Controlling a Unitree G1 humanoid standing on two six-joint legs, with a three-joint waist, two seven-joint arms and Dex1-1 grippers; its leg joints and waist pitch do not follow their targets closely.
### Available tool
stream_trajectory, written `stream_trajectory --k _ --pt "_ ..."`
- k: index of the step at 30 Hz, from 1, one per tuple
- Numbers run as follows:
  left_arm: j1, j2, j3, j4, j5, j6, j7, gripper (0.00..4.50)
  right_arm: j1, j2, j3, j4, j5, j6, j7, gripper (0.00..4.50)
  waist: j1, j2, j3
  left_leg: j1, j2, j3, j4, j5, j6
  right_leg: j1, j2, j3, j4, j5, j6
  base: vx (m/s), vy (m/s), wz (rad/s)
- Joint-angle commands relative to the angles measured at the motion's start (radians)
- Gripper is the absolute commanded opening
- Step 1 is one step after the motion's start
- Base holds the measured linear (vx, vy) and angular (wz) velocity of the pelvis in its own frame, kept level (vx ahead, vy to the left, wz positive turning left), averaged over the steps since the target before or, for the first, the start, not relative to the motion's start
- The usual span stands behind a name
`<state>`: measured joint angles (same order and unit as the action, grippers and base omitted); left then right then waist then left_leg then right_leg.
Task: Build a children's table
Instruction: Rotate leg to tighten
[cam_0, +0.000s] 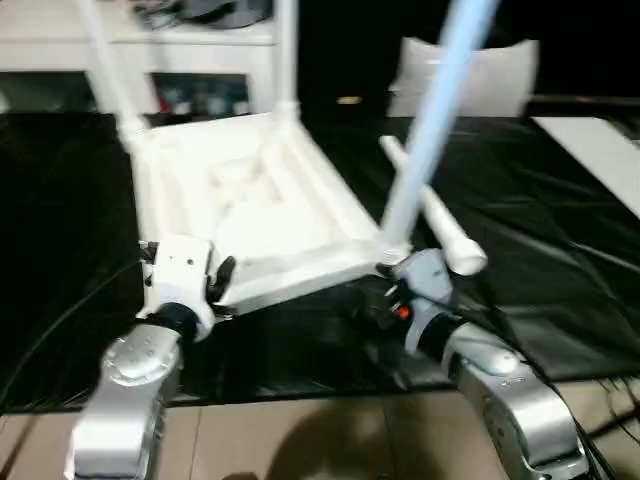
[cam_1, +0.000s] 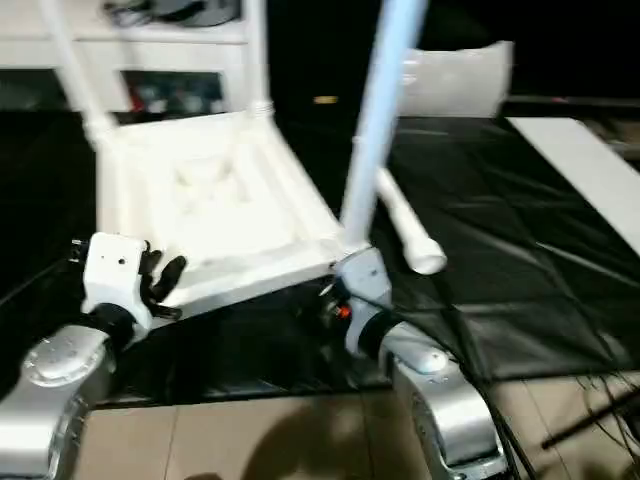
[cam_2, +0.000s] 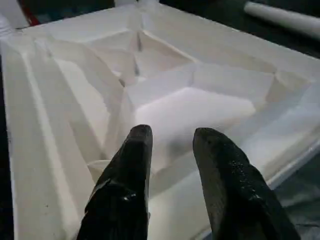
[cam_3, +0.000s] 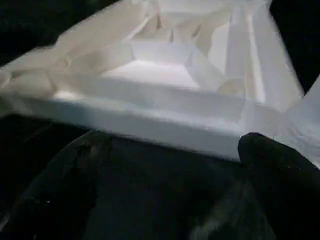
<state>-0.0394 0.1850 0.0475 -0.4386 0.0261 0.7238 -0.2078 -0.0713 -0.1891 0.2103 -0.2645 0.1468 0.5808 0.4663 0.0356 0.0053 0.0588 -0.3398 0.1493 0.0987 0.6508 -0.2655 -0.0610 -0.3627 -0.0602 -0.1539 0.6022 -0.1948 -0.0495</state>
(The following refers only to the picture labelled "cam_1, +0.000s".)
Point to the white cabinet with glass doors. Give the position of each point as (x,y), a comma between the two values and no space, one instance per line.
(150,40)

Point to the white plastic table top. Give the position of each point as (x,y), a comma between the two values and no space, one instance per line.
(220,200)

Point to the white plastic table leg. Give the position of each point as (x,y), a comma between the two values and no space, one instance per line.
(385,110)
(258,50)
(410,225)
(75,60)

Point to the flat white board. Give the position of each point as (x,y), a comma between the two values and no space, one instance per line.
(590,170)

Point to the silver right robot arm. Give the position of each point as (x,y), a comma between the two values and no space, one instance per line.
(440,400)

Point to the black cabinet with gold label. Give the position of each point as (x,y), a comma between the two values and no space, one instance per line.
(315,60)

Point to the black stand leg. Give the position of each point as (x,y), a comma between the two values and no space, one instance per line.
(590,425)

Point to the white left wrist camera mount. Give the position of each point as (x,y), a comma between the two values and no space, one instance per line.
(115,275)

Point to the black work mat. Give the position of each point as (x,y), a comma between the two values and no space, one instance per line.
(500,300)

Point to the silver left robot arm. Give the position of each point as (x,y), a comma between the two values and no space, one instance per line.
(55,390)

